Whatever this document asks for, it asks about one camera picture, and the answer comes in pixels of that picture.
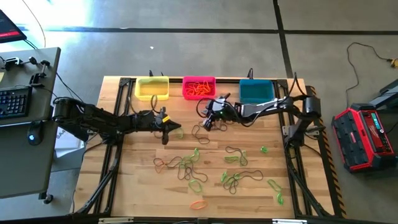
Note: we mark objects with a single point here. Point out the black desk caster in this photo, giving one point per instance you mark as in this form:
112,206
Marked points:
47,198

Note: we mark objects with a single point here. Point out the grey desk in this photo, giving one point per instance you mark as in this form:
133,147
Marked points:
25,168

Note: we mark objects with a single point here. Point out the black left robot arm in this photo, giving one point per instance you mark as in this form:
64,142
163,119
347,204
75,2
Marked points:
93,116

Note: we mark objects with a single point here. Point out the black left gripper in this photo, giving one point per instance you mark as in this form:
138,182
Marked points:
150,120

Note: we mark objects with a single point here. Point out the yellow plug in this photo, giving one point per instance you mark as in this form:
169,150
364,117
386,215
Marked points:
394,63

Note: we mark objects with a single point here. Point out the black desk clamp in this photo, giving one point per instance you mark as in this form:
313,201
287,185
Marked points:
12,61
37,77

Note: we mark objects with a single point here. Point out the black keyboard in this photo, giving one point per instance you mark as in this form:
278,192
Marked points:
15,102

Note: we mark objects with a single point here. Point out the silver metal bracket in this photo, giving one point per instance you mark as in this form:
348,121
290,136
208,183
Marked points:
289,221
115,220

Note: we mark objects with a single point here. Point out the black computer mouse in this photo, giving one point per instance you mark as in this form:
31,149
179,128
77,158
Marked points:
35,133

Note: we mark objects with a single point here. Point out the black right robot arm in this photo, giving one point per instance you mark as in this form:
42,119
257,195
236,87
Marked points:
264,107

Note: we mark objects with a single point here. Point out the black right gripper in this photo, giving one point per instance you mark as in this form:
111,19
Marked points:
222,109

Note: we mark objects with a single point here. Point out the green rubber band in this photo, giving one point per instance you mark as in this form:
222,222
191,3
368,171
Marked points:
231,160
264,150
280,199
224,177
236,176
181,133
270,183
190,185
196,154

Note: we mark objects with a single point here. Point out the red black power station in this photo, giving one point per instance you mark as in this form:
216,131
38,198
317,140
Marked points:
357,140

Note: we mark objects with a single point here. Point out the blue plastic basket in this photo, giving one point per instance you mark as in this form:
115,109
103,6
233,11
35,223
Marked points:
255,91

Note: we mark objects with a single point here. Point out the grey black case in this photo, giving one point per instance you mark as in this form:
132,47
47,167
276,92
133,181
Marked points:
385,96

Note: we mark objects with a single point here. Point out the yellow black hazard strip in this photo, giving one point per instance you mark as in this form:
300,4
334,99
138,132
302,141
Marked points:
331,165

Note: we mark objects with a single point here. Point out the orange rubber band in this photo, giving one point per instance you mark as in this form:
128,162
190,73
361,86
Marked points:
206,88
196,84
190,92
208,92
191,205

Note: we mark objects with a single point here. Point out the dark rubber band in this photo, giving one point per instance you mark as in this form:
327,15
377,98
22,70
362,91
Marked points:
262,175
205,179
230,147
192,132
222,127
226,124
174,158
157,136

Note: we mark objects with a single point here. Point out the white box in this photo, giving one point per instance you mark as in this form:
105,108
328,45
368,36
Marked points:
66,146

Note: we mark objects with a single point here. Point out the pink plastic basket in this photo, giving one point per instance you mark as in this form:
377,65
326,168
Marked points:
184,90

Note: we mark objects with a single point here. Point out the black laptop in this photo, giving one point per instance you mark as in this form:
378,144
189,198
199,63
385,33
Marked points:
9,29

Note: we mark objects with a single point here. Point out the yellow tape tag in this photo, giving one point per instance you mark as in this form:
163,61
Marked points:
166,119

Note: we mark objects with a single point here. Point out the yellow plastic basket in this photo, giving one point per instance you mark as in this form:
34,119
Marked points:
136,90

